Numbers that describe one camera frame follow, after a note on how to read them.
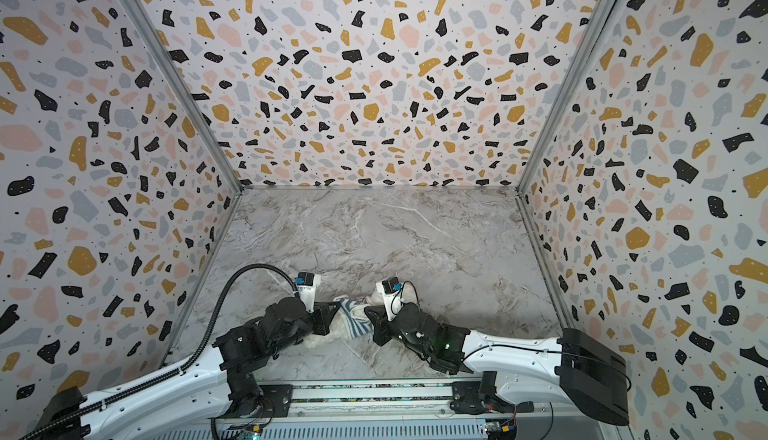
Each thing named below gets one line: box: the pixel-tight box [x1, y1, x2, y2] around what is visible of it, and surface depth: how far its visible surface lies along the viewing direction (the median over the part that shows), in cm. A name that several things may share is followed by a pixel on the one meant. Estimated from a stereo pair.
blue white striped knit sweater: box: [340, 298, 374, 339], surface depth 78 cm
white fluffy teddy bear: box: [304, 304, 375, 347], surface depth 77 cm
